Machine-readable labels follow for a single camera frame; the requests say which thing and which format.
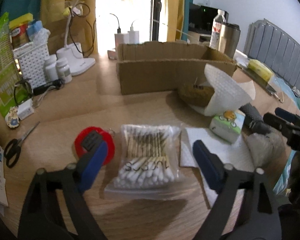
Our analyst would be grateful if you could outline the grey knitted sock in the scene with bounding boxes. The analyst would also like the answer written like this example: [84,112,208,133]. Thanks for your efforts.
[239,103,271,135]

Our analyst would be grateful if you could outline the cartoon tissue pack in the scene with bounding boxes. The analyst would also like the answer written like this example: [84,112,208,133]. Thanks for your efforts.
[210,110,245,144]

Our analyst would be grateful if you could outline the white embossed paper towel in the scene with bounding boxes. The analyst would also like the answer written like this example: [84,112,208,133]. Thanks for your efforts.
[188,64,256,116]

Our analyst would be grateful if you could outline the brown plush bear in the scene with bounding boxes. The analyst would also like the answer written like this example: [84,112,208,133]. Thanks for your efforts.
[177,84,215,107]

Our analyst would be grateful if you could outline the red round plush object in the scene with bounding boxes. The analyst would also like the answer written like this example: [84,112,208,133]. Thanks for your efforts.
[74,126,115,166]

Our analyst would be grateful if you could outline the bag of cotton swabs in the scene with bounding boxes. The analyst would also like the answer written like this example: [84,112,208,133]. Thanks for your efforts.
[104,124,189,200]

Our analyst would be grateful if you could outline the yellow tissue pack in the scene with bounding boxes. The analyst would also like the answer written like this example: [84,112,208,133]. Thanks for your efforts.
[248,59,274,82]

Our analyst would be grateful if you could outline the black scissors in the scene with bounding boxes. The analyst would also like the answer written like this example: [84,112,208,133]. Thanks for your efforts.
[4,122,40,168]

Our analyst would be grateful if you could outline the grey padded headboard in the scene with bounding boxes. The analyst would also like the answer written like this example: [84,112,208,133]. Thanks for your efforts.
[244,19,300,90]

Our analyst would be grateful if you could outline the stainless steel tumbler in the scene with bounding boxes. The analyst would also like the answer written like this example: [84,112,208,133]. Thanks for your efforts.
[218,23,241,58]

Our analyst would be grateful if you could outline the small white plug adapter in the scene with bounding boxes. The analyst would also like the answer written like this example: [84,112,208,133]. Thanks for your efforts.
[17,99,34,120]

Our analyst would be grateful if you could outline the clear water bottle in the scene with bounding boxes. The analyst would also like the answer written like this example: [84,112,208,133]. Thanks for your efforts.
[209,9,226,49]

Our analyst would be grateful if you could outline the black monitor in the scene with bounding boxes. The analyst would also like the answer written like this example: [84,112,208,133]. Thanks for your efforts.
[188,3,219,34]

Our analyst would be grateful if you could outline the brown cardboard box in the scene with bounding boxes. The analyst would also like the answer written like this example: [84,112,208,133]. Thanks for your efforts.
[117,41,237,95]

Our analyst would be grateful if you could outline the white pill bottle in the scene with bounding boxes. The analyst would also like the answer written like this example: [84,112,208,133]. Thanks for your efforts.
[44,54,58,82]
[56,57,72,83]

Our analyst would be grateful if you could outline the green snack bag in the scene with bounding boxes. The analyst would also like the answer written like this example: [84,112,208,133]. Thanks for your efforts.
[0,12,27,116]

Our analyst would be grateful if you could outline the white perforated basket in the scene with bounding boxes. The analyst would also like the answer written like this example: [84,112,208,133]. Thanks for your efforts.
[13,42,49,89]

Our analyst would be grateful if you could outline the white desk lamp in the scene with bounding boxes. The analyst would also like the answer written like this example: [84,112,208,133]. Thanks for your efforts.
[56,0,95,76]

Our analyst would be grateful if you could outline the red labelled jar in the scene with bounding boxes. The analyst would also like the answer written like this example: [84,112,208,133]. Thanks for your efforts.
[10,23,30,49]

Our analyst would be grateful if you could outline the yellow curtain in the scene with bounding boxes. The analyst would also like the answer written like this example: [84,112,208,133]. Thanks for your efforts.
[40,0,98,56]

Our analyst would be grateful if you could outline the cartoon keychain charm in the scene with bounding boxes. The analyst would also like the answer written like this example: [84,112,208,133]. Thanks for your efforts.
[5,106,20,129]

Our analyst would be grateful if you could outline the white charger black cable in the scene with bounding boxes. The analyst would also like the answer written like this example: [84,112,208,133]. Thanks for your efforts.
[109,13,129,49]

